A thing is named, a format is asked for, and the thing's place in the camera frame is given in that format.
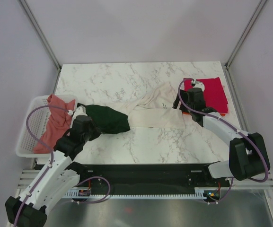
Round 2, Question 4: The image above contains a white green-sleeved Charlie Brown t-shirt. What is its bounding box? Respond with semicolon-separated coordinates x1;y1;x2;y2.
78;82;185;134

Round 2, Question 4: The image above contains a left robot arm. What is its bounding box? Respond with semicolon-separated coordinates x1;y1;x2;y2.
5;115;96;227

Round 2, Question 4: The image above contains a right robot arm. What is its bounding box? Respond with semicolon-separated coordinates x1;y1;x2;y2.
173;88;270;186

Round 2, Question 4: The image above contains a folded magenta t-shirt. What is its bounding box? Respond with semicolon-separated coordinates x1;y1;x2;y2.
196;77;229;114

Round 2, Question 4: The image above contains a salmon pink t-shirt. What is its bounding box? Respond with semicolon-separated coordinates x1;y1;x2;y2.
40;94;75;148

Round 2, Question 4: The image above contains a folded orange t-shirt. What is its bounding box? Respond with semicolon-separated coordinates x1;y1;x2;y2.
182;112;226;117

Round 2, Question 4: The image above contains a white plastic basket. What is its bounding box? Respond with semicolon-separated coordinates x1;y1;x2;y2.
15;95;78;158

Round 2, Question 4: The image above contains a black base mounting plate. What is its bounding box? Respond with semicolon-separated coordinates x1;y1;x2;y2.
68;162;229;191

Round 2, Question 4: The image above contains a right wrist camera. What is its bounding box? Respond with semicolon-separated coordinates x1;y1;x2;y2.
191;79;205;91

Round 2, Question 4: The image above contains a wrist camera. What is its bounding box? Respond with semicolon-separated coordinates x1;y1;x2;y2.
191;79;205;91
68;106;87;120

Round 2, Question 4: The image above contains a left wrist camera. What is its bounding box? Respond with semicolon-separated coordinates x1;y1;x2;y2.
68;106;87;120

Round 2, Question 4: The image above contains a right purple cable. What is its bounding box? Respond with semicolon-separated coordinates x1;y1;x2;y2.
177;78;271;183

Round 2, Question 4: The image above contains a right aluminium frame post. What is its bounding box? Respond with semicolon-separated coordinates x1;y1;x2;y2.
223;0;269;69

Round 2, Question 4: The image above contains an aluminium frame post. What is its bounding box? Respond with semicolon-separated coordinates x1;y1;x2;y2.
18;0;62;70
223;0;269;69

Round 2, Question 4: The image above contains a white slotted cable duct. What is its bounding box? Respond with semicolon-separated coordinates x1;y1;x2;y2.
63;187;206;199

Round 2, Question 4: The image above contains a left aluminium frame post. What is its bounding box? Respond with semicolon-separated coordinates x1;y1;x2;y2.
18;0;62;70

